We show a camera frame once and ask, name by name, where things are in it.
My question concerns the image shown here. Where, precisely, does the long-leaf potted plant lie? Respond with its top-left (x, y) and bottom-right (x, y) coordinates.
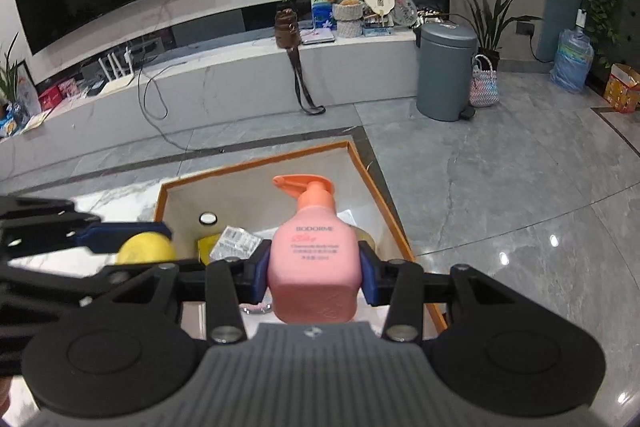
top-left (437, 0), bottom-right (546, 70)

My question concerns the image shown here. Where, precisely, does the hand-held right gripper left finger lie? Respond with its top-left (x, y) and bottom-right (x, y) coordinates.
top-left (96, 239), bottom-right (274, 343)

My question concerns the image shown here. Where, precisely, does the small potted plant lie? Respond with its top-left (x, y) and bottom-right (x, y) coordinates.
top-left (0, 32), bottom-right (26, 110)

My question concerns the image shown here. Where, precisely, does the yellow bulb-shaped object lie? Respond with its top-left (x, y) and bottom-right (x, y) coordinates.
top-left (116, 232), bottom-right (177, 265)

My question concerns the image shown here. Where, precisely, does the blue water jug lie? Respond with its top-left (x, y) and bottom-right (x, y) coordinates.
top-left (549, 27), bottom-right (596, 95)

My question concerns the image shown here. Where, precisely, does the brown bag with strap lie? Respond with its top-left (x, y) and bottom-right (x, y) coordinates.
top-left (274, 7), bottom-right (327, 116)

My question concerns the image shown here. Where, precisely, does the orange printed carton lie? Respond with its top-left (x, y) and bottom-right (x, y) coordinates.
top-left (602, 63), bottom-right (640, 114)

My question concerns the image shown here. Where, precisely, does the pink pump bottle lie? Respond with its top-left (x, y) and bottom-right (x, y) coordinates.
top-left (267, 174), bottom-right (362, 324)

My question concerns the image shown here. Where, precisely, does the framed picture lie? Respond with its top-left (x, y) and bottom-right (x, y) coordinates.
top-left (15, 59), bottom-right (43, 115)

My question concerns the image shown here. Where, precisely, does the orange cardboard box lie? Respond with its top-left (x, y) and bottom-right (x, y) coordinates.
top-left (152, 139), bottom-right (448, 333)

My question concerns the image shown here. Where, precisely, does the marble television console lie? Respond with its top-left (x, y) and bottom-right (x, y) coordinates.
top-left (0, 32), bottom-right (421, 180)

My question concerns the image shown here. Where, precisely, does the decorated plate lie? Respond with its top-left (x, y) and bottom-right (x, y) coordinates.
top-left (392, 0), bottom-right (418, 28)

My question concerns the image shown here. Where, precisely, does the grey cube box with label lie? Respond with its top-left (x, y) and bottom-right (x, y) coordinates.
top-left (209, 226), bottom-right (263, 263)

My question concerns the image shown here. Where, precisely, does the white woven basket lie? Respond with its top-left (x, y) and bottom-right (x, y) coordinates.
top-left (331, 0), bottom-right (366, 38)

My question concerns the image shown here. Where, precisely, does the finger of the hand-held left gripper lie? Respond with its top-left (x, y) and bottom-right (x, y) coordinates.
top-left (0, 258), bottom-right (206, 308)
top-left (0, 195), bottom-right (174, 261)

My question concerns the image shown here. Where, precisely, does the white router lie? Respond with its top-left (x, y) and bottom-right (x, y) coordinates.
top-left (97, 47), bottom-right (136, 82)

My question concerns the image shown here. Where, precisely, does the grey trash bin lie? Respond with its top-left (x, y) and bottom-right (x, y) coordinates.
top-left (415, 22), bottom-right (478, 122)

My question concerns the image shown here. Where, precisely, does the black cable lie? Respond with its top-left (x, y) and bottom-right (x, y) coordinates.
top-left (137, 57), bottom-right (226, 152)

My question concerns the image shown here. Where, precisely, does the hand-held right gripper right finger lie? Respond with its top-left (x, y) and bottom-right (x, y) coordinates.
top-left (357, 241), bottom-right (527, 343)

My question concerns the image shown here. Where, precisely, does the flat pink notebook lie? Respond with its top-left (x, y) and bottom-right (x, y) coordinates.
top-left (300, 29), bottom-right (337, 46)

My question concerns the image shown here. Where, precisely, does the bamboo painting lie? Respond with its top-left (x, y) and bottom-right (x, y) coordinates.
top-left (309, 0), bottom-right (391, 32)

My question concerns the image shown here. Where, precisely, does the pastel woven bag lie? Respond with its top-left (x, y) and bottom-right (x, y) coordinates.
top-left (468, 54), bottom-right (501, 108)

